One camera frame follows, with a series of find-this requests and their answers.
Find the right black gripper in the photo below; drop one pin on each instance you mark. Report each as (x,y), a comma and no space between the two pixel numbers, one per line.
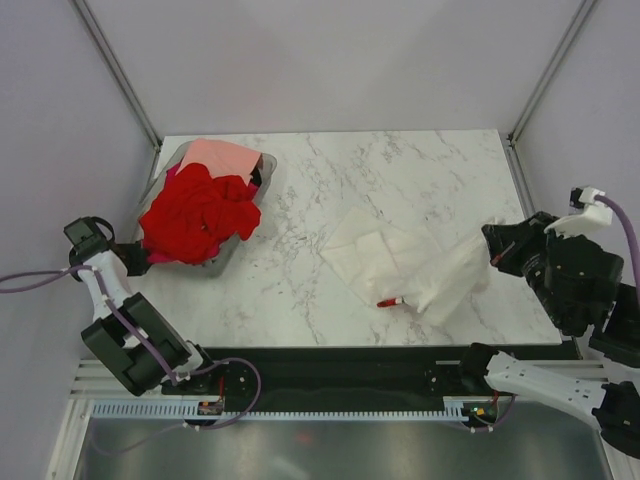
(503,241)

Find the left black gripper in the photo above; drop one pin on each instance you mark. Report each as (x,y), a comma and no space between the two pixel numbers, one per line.
(139,264)

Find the white Coca-Cola t-shirt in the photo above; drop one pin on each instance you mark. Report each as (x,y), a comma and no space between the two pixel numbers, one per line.
(386,266)

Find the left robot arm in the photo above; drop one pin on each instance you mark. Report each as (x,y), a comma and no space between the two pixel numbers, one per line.
(128,334)

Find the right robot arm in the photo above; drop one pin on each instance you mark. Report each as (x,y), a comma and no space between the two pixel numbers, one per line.
(610,408)

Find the red t-shirt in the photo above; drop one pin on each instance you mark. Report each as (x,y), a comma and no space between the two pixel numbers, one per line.
(237,215)

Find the pink t-shirt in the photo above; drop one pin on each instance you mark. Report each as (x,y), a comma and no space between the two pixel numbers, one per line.
(221,158)

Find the right aluminium frame post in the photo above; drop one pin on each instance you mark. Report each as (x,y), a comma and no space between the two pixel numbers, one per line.
(552,68)

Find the aluminium frame post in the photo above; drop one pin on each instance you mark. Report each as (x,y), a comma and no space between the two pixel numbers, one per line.
(552,68)
(108,55)

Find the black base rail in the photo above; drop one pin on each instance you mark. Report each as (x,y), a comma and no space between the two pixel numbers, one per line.
(331,379)

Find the white slotted cable duct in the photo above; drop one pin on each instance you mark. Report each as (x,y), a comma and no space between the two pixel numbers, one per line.
(193,410)

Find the left aluminium frame post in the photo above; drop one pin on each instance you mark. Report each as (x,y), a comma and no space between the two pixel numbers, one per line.
(108,55)

